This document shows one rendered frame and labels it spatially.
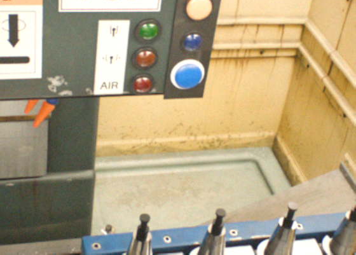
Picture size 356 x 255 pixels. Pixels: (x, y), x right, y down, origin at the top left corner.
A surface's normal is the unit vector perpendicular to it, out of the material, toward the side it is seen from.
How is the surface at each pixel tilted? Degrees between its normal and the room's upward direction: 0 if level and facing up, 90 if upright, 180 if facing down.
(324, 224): 0
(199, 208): 0
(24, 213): 90
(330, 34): 90
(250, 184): 0
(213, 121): 90
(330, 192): 24
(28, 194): 90
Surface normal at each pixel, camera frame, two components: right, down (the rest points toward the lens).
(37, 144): 0.25, 0.60
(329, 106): -0.96, 0.05
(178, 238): 0.13, -0.80
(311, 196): -0.28, -0.71
